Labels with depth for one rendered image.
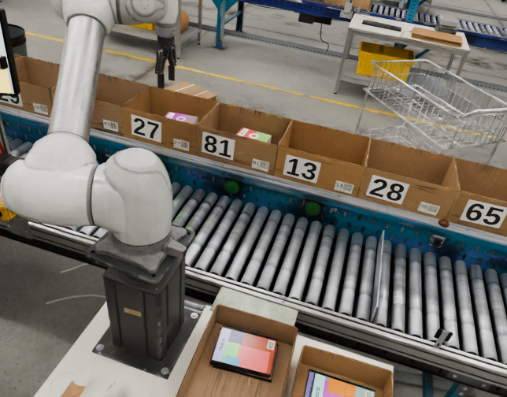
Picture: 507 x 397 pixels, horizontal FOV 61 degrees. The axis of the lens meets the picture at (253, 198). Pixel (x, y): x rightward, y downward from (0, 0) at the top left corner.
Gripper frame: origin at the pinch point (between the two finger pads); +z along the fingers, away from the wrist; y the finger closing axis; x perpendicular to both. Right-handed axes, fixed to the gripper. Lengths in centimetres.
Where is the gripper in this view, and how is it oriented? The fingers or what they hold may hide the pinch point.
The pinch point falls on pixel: (166, 79)
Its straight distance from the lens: 211.9
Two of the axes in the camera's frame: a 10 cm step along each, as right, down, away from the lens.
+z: -1.1, 7.9, 6.0
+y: 2.9, -5.5, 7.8
